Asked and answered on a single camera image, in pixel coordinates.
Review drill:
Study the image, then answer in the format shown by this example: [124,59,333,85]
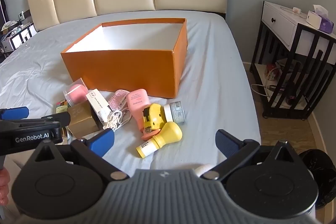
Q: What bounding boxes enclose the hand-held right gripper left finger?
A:
[34,130,130,180]

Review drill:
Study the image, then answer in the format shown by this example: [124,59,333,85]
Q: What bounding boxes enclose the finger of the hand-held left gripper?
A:
[41,111,71,127]
[0,106,30,121]

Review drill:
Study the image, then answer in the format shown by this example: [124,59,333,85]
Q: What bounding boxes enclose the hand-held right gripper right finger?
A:
[202,129,300,180]

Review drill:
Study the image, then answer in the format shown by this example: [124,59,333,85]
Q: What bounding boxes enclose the small colourful green carton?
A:
[55,99,69,113]

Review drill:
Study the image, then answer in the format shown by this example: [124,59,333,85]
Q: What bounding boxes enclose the gold square box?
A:
[66,100,100,138]

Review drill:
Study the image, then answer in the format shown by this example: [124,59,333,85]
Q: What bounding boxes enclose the white slim carton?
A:
[86,88,111,130]

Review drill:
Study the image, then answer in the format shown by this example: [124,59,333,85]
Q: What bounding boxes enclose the pink lotion bottle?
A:
[127,88,161,141]

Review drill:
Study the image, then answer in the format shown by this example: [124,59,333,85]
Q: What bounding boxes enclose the orange cardboard box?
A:
[60,18,188,99]

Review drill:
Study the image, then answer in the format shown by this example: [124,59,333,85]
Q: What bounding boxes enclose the person's left hand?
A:
[0,168,11,207]

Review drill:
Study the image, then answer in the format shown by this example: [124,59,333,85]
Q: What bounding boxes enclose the pink sponge in clear pack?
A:
[63,78,89,107]

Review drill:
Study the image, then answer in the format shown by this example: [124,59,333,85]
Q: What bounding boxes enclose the pink patterned sachet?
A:
[108,89,131,112]

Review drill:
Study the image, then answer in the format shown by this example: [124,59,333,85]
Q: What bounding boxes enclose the grey jar with white lid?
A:
[163,101,187,125]

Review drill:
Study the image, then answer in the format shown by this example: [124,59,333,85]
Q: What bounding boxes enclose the yellow bulb-shaped bottle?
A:
[135,121,183,159]

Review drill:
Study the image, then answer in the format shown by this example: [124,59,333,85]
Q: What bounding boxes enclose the yellow tape measure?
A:
[142,103,166,134]

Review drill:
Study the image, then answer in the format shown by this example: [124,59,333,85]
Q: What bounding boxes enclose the bed with grey sheet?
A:
[0,11,262,216]

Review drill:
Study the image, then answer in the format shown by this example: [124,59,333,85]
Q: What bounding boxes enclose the cluttered white side cabinet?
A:
[0,11,38,57]

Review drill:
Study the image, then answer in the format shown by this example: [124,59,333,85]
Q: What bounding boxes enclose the dark hair dryer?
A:
[267,84,308,107]

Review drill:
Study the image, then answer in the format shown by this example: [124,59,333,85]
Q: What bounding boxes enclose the red and white item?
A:
[266,63,282,82]

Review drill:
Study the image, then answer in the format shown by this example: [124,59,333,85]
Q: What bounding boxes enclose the bin with black bag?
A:
[299,149,336,210]

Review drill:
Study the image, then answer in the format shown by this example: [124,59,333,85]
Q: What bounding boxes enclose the purple and white tissue pack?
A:
[306,4,335,35]

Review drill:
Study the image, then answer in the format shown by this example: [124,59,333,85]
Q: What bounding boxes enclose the white drawstring cord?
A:
[102,108,132,133]

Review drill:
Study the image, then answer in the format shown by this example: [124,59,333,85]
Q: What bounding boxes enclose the white nightstand with black frame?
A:
[249,0,336,120]

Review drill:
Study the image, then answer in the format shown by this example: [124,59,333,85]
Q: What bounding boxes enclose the white charger with cable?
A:
[280,6,308,20]

